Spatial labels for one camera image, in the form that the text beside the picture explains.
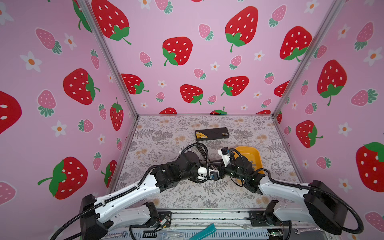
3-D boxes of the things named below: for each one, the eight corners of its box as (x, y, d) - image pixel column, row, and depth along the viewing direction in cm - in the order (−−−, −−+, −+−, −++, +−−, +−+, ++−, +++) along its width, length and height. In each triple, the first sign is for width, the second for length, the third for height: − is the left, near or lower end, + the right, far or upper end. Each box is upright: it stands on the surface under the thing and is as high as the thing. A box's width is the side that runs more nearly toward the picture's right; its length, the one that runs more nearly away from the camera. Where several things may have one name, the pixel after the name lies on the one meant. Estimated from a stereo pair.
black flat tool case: (196, 142, 107) (195, 139, 105) (194, 132, 113) (194, 130, 110) (230, 138, 109) (230, 135, 107) (226, 129, 115) (227, 127, 113)
